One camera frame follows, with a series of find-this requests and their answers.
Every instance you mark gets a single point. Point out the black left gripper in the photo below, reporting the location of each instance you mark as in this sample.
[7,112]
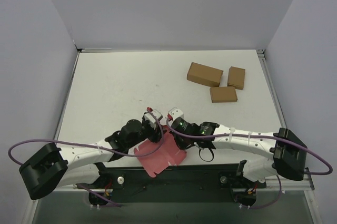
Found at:
[156,134]

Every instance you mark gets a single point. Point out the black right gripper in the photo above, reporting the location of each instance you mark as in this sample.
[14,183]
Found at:
[177,139]

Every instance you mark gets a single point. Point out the pink cardboard box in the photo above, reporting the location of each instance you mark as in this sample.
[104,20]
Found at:
[167,155]

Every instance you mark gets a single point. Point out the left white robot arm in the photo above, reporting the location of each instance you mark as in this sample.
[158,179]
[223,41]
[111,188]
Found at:
[43,171]

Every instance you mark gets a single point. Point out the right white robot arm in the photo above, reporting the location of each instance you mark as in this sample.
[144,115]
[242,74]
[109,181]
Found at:
[281,153]

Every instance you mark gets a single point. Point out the brown cardboard box front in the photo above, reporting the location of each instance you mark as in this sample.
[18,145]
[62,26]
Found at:
[223,94]

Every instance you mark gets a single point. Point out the large brown cardboard box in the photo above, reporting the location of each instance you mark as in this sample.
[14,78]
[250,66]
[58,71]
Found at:
[204,75]

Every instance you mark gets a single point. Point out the small brown box right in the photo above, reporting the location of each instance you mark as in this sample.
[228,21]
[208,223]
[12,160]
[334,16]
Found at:
[236,78]

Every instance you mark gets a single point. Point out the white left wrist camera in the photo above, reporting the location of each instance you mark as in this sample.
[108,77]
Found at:
[153,116]

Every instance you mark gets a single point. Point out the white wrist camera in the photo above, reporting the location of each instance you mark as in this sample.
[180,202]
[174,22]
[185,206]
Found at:
[175,113]
[153,116]

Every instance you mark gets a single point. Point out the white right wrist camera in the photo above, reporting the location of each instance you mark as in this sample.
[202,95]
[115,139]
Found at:
[175,113]

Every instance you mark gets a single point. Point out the aluminium frame rail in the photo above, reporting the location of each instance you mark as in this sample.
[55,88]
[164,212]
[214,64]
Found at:
[295,184]

